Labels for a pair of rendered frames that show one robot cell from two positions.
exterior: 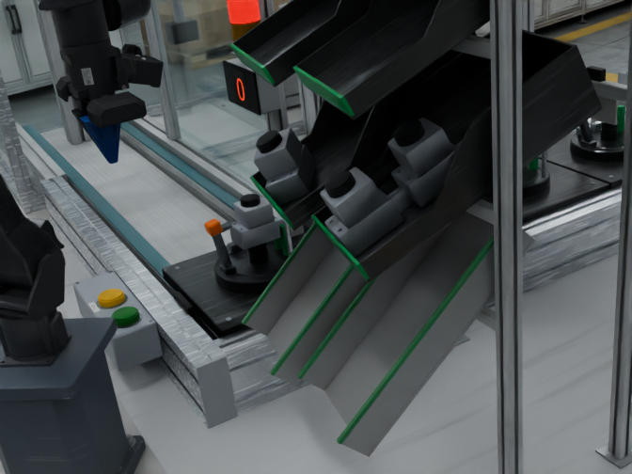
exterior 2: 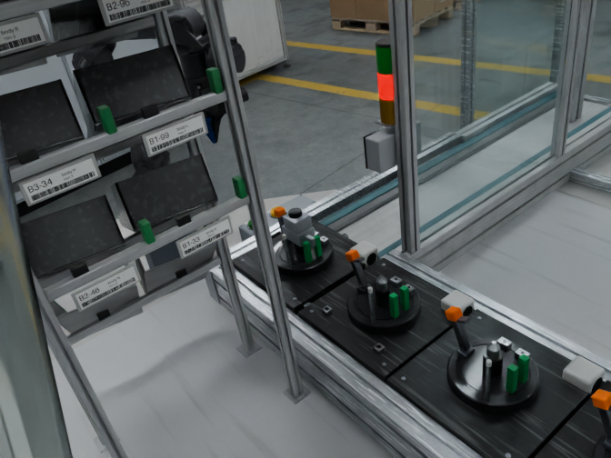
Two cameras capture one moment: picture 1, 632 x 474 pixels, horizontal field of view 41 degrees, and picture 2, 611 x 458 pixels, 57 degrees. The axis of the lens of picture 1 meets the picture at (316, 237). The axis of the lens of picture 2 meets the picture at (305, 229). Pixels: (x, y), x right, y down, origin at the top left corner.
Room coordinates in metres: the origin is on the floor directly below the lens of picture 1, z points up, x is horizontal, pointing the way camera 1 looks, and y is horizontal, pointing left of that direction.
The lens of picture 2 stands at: (1.06, -0.93, 1.70)
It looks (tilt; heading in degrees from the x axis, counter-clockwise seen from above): 33 degrees down; 83
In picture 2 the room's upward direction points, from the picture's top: 10 degrees counter-clockwise
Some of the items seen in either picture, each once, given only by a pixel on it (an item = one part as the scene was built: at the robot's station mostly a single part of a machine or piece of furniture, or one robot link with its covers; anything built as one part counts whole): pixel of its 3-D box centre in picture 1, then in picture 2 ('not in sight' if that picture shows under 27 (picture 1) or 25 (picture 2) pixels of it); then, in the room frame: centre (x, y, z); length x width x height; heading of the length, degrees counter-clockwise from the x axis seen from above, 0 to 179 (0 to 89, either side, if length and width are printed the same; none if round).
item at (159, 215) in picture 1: (206, 237); (404, 226); (1.44, 0.20, 0.91); 0.84 x 0.28 x 0.10; 27
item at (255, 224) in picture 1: (259, 216); (300, 225); (1.17, 0.08, 1.06); 0.08 x 0.04 x 0.07; 117
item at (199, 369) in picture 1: (119, 269); (349, 206); (1.34, 0.35, 0.91); 0.89 x 0.06 x 0.11; 27
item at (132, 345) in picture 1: (116, 317); (280, 223); (1.14, 0.32, 0.93); 0.21 x 0.07 x 0.06; 27
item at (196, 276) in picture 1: (260, 276); (303, 261); (1.17, 0.09, 0.96); 0.24 x 0.24 x 0.02; 27
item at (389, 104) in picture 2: (247, 36); (392, 108); (1.39, 0.07, 1.28); 0.05 x 0.05 x 0.05
